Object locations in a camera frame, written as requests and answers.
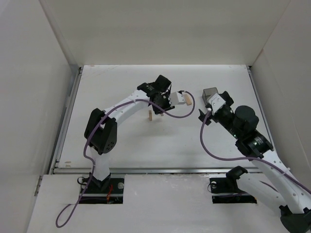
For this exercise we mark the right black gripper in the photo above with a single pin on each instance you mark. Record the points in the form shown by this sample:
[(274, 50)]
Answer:
[(210, 112)]

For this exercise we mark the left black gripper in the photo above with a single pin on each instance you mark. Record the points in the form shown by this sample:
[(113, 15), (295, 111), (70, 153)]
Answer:
[(160, 107)]

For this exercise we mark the wood block one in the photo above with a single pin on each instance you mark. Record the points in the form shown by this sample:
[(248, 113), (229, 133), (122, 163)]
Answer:
[(150, 114)]

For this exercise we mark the smoky transparent plastic box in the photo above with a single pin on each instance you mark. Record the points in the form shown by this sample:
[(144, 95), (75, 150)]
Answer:
[(207, 93)]

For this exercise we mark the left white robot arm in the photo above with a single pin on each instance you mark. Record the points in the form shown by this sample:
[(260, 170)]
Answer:
[(103, 124)]

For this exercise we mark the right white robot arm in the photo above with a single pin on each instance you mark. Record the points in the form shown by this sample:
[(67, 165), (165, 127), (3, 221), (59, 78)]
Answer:
[(289, 198)]

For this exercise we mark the wood block two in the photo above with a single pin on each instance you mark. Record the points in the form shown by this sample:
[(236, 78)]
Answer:
[(187, 99)]

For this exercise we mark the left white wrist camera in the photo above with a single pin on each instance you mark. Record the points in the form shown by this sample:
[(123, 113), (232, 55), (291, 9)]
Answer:
[(176, 98)]

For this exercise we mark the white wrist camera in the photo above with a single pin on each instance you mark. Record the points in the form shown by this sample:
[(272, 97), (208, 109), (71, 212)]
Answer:
[(216, 102), (176, 98)]

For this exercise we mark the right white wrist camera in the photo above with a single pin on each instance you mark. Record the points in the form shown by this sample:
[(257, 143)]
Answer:
[(216, 102)]

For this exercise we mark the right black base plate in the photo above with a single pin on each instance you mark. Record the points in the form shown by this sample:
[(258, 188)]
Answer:
[(224, 192)]

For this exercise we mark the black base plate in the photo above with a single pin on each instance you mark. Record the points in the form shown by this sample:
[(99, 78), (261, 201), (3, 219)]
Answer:
[(224, 192), (109, 191)]

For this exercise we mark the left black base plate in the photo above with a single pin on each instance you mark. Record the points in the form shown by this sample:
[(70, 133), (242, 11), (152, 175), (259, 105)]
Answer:
[(109, 191)]

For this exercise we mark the aluminium rail front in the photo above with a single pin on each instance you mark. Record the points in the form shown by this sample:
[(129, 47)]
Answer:
[(143, 170)]

